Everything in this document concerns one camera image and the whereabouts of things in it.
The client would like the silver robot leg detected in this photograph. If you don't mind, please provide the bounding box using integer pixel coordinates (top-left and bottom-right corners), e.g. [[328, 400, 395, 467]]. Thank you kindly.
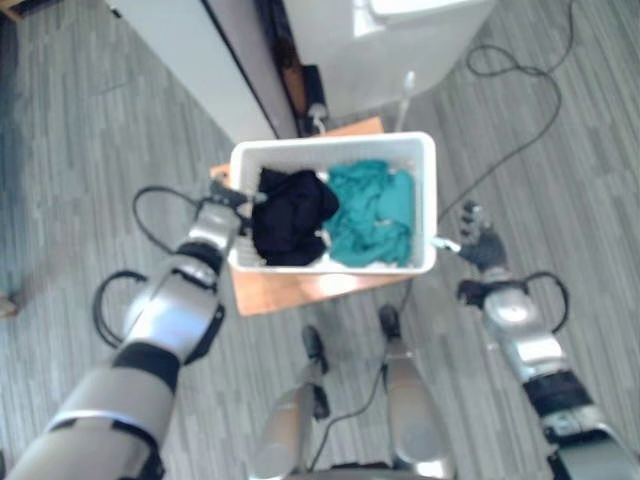
[[253, 324, 332, 479], [378, 304, 454, 479]]

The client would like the silver left robot leg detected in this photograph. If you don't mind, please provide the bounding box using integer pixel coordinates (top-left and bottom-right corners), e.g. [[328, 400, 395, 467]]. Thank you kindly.
[[253, 324, 332, 479]]

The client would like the silver right robot leg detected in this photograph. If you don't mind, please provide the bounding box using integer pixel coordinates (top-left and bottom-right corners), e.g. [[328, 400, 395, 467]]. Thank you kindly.
[[378, 304, 454, 479]]

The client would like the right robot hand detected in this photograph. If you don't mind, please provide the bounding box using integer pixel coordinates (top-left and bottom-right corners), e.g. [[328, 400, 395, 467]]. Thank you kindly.
[[432, 199, 507, 272]]

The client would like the black garment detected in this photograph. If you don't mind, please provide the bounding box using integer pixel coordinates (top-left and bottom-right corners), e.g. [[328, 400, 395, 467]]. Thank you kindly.
[[249, 167, 341, 267]]

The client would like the small wooden table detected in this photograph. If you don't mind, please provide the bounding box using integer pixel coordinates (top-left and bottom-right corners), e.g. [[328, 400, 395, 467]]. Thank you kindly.
[[209, 116, 414, 317]]

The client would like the teal garment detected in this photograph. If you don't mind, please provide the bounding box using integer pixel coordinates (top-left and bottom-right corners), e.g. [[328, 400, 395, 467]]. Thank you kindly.
[[322, 158, 416, 267]]

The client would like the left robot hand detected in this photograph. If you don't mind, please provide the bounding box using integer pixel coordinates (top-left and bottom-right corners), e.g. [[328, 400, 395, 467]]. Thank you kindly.
[[207, 178, 268, 236]]

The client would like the white washing machine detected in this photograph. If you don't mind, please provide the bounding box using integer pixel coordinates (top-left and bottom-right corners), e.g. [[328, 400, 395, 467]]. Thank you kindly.
[[282, 0, 499, 121]]

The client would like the white plastic laundry basket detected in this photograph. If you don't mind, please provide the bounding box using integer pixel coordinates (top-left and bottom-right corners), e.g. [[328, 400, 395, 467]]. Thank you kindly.
[[227, 131, 439, 274]]

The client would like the black floor cable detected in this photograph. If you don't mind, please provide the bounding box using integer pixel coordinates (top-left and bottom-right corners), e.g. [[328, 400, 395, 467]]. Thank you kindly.
[[437, 0, 581, 224]]

